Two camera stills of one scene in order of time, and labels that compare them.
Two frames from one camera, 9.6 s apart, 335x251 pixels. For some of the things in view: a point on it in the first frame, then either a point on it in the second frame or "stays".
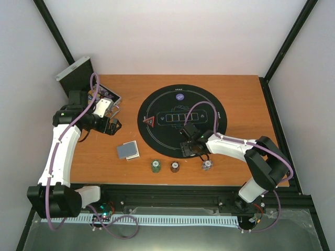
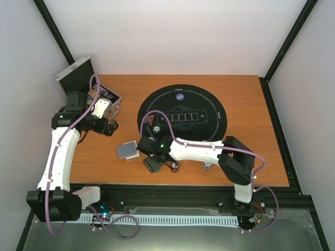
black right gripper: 186,151 to 152,167
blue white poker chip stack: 207,164 stays
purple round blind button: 179,97 stays
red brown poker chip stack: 175,166 stays
